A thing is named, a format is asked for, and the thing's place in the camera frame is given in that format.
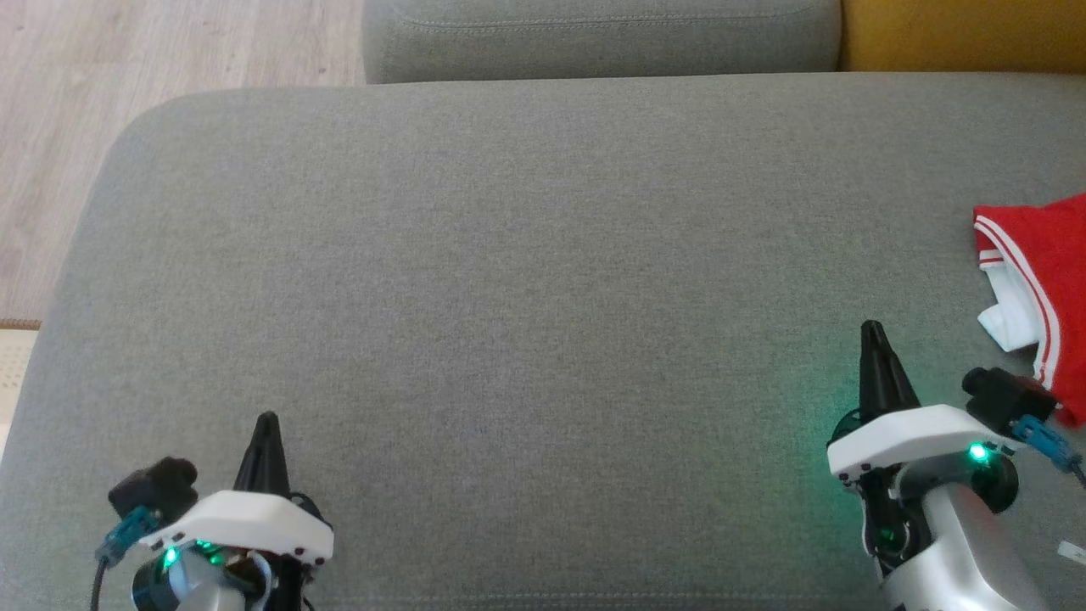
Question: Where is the red white sports shirt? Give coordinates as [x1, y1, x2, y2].
[973, 193, 1086, 428]

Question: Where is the yellow sofa cushion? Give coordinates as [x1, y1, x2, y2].
[839, 0, 1086, 74]

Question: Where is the beige rug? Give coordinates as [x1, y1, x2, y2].
[0, 319, 42, 463]

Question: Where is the grey sofa seat cushion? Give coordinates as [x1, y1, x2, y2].
[0, 72, 1086, 611]

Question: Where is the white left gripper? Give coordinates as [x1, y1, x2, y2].
[140, 412, 334, 611]

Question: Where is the blue right camera connector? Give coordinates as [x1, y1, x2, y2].
[1013, 415, 1083, 473]

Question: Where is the blue left camera connector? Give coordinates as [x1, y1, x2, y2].
[95, 507, 161, 569]

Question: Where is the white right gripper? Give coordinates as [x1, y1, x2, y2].
[827, 321, 1019, 569]

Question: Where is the blue camera connector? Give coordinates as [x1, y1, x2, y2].
[95, 507, 161, 569]
[1013, 415, 1083, 473]

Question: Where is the grey sofa back cushion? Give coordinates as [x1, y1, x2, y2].
[362, 0, 843, 85]

